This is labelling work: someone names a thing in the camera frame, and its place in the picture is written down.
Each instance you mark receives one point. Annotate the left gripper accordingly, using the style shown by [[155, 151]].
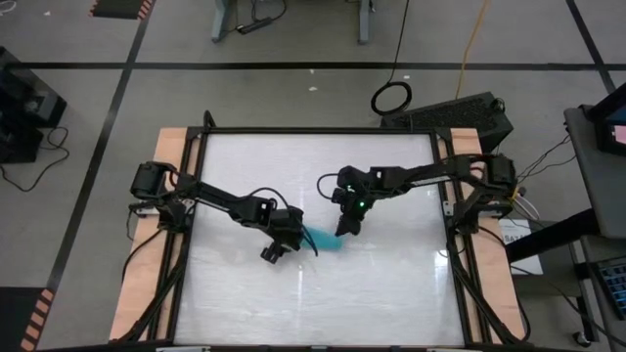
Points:
[[287, 227]]

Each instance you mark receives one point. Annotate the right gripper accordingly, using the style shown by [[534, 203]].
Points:
[[353, 203]]

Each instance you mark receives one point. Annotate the blue microfibre towel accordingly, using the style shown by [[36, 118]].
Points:
[[327, 240]]

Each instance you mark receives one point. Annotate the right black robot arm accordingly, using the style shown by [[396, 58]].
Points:
[[430, 172]]

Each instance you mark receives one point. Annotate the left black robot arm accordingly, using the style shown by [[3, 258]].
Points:
[[220, 198]]

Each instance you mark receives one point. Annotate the plywood base board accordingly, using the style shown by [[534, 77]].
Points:
[[166, 146]]

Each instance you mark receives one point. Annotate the white printed paper sheet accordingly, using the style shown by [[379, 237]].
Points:
[[530, 264]]

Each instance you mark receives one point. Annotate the black cart base beam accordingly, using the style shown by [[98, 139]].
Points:
[[552, 237]]

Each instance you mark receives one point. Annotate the black power strip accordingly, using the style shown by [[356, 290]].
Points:
[[254, 25]]

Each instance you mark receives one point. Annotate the grey cart table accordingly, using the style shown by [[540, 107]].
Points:
[[596, 186]]

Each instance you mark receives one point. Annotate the cart caster wheel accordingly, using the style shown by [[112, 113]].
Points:
[[582, 339]]

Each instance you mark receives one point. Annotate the backlit black keyboard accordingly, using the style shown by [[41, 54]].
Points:
[[613, 286]]

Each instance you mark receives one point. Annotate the black lit-screen monitor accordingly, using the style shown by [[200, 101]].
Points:
[[606, 122]]

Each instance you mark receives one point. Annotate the black hazard-striped floor mat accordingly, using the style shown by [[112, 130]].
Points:
[[117, 7], [19, 318]]

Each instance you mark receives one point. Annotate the black computer tower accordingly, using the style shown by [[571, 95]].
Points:
[[29, 93], [19, 144]]

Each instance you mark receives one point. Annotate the black aluminium table frame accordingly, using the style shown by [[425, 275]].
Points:
[[318, 130]]

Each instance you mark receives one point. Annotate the silver frame bracket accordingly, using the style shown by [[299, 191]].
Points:
[[183, 349]]

